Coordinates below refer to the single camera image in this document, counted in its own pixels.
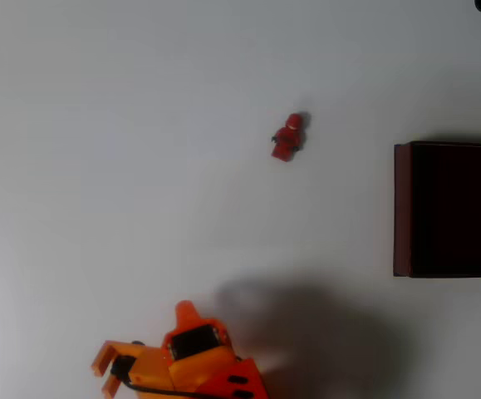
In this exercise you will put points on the light orange gripper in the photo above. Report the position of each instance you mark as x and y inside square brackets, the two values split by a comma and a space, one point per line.
[193, 342]

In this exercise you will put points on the dark brown open box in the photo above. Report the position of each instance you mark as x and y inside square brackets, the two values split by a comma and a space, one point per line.
[456, 210]

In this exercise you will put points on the red toy minifigure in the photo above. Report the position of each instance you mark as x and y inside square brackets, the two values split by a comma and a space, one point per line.
[286, 140]

